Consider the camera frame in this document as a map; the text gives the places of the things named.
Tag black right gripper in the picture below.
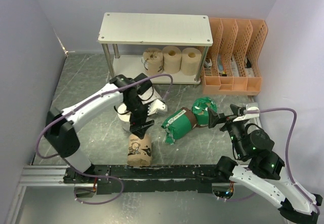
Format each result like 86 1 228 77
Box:
208 103 249 159

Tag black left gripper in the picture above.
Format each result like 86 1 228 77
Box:
126 97 156 140

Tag brown roll white label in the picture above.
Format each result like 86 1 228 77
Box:
127 134 152 167

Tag green paper roll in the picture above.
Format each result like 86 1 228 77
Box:
191 97 217 127

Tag tan unwrapped paper roll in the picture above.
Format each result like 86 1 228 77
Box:
162 46 182 74
181 48 201 76

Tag brown roll with cartoon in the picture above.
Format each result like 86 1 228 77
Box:
143 48 164 76

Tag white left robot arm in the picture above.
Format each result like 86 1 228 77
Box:
41 74 154 183

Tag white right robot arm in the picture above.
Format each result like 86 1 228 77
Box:
207 103 322 223

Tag white two-tier shelf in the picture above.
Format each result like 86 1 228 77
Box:
98 12 213 85

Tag white upright paper roll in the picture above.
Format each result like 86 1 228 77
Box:
117 103 131 132

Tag white roll with red dots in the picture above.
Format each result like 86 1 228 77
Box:
141 86 161 104

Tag green wrapped roll brown band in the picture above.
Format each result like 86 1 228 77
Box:
161 107 197 145

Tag orange plastic file organizer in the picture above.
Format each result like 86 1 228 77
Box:
200 18 268 96

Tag white packets in organizer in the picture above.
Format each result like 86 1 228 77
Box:
230 59 239 77

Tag grey white tape dispenser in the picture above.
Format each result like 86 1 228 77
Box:
204 59 213 69

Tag black item in organizer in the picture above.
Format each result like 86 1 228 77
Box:
246 59 252 68

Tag blue item in organizer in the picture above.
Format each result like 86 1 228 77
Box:
217 55 224 74

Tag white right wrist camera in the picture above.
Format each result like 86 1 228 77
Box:
233 102 260 122

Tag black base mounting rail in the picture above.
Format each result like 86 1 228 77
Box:
63 165 230 195

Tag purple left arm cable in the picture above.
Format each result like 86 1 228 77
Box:
35 73 174 205

